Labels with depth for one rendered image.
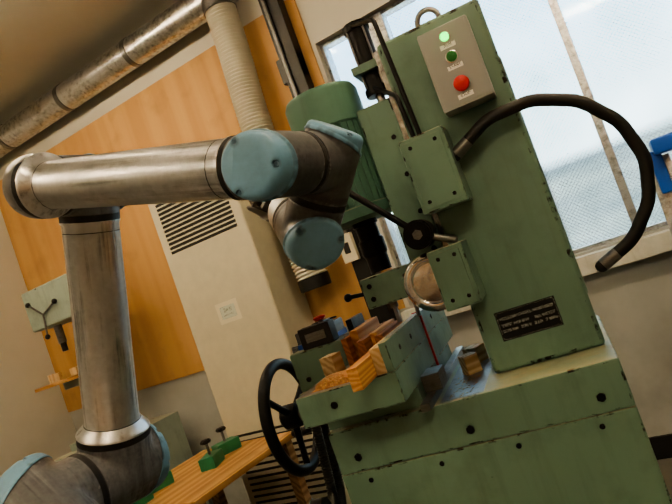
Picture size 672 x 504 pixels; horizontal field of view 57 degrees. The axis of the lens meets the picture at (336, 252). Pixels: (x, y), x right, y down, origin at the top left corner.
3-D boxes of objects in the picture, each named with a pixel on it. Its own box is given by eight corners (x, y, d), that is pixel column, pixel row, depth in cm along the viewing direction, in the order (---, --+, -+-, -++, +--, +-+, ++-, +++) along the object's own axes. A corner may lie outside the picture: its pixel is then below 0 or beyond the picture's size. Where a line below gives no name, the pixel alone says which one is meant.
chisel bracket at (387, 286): (378, 311, 147) (366, 277, 148) (434, 293, 143) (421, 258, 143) (370, 316, 140) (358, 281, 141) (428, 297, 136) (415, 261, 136)
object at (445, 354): (379, 379, 166) (374, 365, 166) (453, 357, 159) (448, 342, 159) (329, 430, 128) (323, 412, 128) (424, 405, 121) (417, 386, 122)
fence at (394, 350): (440, 316, 169) (433, 297, 169) (446, 314, 169) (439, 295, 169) (387, 372, 113) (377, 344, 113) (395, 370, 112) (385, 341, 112)
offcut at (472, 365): (476, 369, 137) (470, 351, 137) (483, 370, 134) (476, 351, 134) (463, 374, 136) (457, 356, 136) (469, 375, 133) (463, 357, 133)
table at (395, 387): (353, 365, 179) (346, 345, 179) (453, 335, 169) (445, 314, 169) (262, 441, 121) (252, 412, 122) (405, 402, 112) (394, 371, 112)
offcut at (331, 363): (334, 372, 136) (328, 354, 136) (346, 369, 134) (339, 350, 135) (325, 378, 133) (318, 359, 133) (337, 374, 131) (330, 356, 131)
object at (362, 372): (420, 326, 162) (415, 312, 162) (427, 324, 161) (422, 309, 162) (353, 392, 105) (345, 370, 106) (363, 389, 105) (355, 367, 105)
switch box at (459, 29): (448, 118, 125) (421, 44, 125) (497, 97, 121) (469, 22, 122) (444, 113, 119) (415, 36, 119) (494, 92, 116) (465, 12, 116)
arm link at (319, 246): (356, 220, 93) (338, 280, 96) (332, 194, 104) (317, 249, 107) (296, 210, 89) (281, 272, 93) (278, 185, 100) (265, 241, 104)
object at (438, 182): (431, 214, 127) (406, 146, 128) (473, 199, 124) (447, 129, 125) (423, 215, 119) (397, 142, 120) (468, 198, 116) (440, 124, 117)
